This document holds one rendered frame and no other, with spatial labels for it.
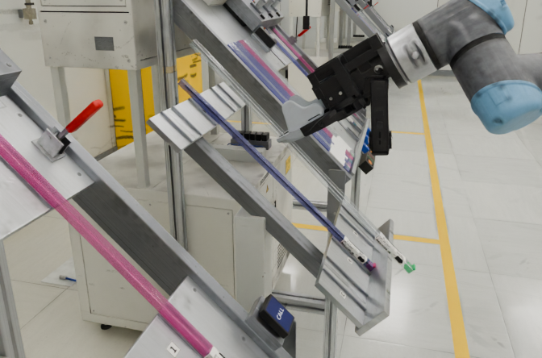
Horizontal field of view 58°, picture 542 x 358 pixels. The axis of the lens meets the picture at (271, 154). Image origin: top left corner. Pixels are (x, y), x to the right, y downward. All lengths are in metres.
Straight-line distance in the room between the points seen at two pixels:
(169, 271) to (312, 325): 1.34
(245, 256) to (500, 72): 0.58
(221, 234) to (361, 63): 0.99
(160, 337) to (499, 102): 0.49
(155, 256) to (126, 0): 0.96
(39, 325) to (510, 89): 1.91
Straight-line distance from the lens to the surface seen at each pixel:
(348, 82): 0.71
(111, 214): 0.72
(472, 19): 0.69
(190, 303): 0.68
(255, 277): 1.00
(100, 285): 1.91
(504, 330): 2.17
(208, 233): 1.60
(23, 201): 0.63
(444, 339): 2.04
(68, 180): 0.69
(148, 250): 0.71
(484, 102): 0.66
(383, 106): 0.72
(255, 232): 0.95
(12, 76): 0.69
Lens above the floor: 1.22
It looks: 18 degrees down
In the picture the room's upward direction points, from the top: straight up
